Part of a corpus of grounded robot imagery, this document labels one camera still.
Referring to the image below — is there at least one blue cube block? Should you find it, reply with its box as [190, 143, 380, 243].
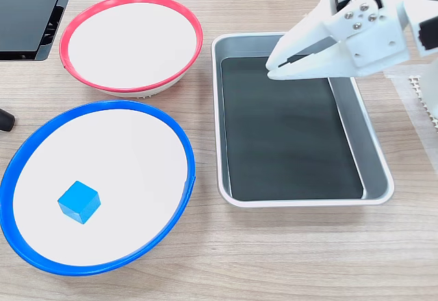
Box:
[57, 180, 101, 226]

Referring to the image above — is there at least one silver metal tray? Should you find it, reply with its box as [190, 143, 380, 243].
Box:
[211, 33, 395, 208]

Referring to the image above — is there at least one black tray liner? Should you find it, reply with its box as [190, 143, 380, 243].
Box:
[220, 57, 364, 202]

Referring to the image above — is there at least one red rimmed white dish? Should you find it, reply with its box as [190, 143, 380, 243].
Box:
[58, 0, 204, 98]

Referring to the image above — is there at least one blue rimmed white dish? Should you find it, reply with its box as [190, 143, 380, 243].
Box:
[0, 100, 197, 277]

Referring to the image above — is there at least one white mesh mat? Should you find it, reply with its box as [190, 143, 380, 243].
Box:
[408, 75, 438, 133]

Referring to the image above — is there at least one translucent plastic sheet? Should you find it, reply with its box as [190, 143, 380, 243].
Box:
[383, 64, 438, 175]

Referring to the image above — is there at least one black flat device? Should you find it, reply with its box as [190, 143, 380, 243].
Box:
[0, 0, 79, 62]

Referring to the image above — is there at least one black cylindrical object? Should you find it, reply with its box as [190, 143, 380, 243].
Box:
[0, 107, 16, 133]

